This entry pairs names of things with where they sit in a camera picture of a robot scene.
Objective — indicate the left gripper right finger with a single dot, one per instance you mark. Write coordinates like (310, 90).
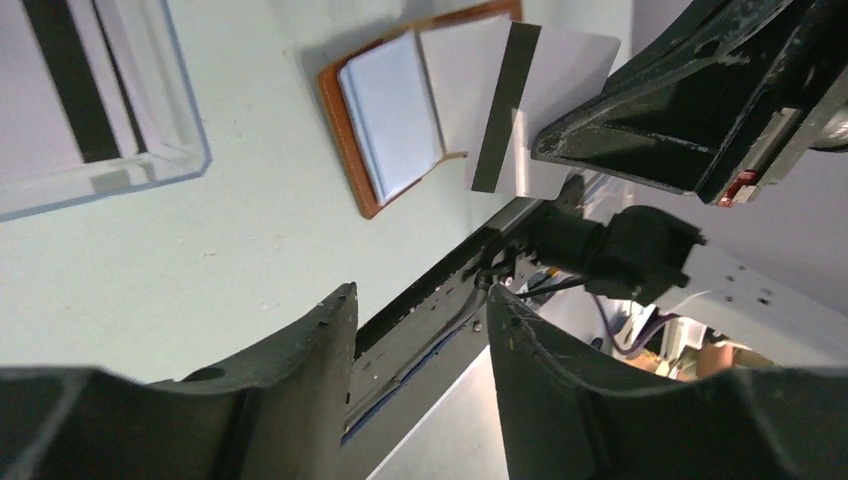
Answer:
(569, 411)

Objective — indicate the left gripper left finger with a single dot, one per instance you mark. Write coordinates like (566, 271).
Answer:
(271, 411)

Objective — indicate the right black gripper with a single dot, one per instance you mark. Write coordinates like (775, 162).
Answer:
(722, 105)

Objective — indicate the card with black stripe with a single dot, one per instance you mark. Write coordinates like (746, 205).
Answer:
(536, 112)

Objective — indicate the brown leather card holder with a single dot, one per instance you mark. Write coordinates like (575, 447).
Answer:
(402, 104)

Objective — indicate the clear plastic card box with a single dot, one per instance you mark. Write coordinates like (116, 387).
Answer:
(178, 149)

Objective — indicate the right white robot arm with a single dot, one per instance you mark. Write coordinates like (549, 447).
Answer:
(653, 258)

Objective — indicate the aluminium frame rail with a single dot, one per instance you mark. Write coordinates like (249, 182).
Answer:
(398, 380)

